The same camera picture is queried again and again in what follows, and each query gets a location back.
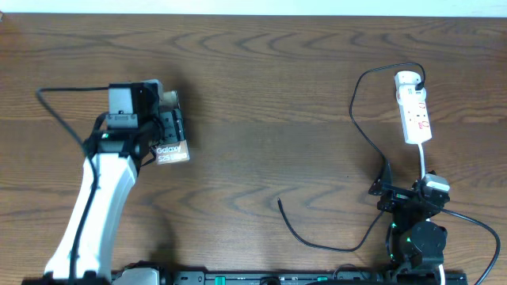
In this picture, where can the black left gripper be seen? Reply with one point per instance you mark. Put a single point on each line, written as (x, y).
(174, 127)

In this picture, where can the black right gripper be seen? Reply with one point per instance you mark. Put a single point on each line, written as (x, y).
(384, 184)

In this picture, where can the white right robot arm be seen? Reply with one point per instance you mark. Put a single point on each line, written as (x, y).
(414, 242)

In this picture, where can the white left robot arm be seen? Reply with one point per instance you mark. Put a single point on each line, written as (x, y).
(110, 171)

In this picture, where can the white USB charger adapter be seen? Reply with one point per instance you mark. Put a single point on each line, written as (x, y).
(406, 85)

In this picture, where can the white power strip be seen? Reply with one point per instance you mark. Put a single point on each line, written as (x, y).
(415, 120)

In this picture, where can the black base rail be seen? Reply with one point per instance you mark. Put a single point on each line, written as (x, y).
(277, 278)

